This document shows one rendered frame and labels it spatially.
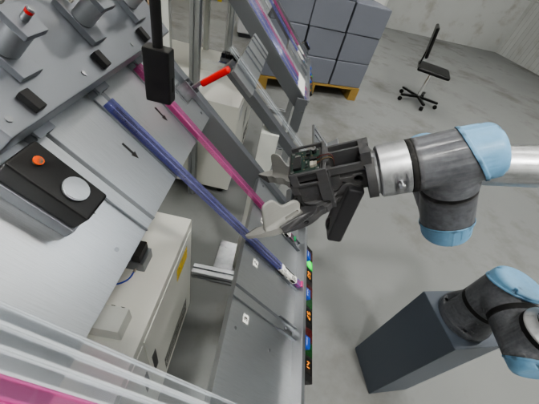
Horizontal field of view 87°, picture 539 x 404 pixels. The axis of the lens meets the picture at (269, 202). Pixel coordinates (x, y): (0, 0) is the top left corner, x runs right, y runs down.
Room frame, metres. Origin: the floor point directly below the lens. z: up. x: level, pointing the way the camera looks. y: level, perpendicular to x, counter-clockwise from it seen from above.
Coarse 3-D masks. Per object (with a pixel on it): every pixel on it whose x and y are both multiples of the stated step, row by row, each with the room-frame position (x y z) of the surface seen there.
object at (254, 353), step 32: (256, 192) 0.48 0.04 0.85; (256, 224) 0.40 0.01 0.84; (256, 256) 0.33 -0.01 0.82; (288, 256) 0.41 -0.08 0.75; (256, 288) 0.27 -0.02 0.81; (288, 288) 0.33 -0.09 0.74; (224, 320) 0.18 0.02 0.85; (256, 320) 0.22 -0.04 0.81; (288, 320) 0.26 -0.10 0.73; (224, 352) 0.14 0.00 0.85; (256, 352) 0.17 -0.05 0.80; (288, 352) 0.21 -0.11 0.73; (224, 384) 0.10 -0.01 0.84; (256, 384) 0.13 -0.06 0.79; (288, 384) 0.16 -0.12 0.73
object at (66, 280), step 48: (144, 96) 0.40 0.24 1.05; (48, 144) 0.21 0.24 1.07; (96, 144) 0.26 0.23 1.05; (192, 144) 0.41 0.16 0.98; (144, 192) 0.26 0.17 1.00; (0, 240) 0.11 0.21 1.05; (48, 240) 0.13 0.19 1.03; (96, 240) 0.16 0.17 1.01; (0, 288) 0.08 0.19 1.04; (48, 288) 0.10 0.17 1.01; (96, 288) 0.12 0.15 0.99
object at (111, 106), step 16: (112, 112) 0.32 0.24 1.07; (128, 128) 0.32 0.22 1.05; (144, 144) 0.32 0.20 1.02; (176, 160) 0.34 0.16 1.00; (192, 176) 0.34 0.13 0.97; (208, 192) 0.34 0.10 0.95; (224, 208) 0.34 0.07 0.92; (240, 224) 0.34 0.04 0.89; (256, 240) 0.34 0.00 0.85; (272, 256) 0.35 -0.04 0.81
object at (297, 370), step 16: (304, 240) 0.48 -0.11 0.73; (304, 256) 0.43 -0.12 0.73; (304, 272) 0.39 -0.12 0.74; (304, 288) 0.35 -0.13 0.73; (304, 304) 0.31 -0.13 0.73; (304, 320) 0.28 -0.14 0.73; (304, 336) 0.24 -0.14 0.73; (304, 352) 0.22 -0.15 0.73; (304, 368) 0.19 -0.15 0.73; (304, 384) 0.16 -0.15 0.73; (304, 400) 0.14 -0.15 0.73
